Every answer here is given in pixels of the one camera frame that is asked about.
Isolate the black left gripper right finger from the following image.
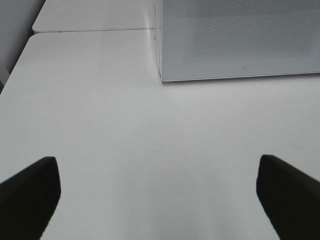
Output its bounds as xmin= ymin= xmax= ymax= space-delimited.
xmin=256 ymin=154 xmax=320 ymax=240

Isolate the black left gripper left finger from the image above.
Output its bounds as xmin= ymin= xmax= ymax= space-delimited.
xmin=0 ymin=156 xmax=61 ymax=240

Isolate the white microwave door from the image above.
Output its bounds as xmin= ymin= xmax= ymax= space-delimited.
xmin=160 ymin=0 xmax=320 ymax=82

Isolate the white microwave oven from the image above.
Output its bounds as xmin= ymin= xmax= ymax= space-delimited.
xmin=150 ymin=0 xmax=163 ymax=80

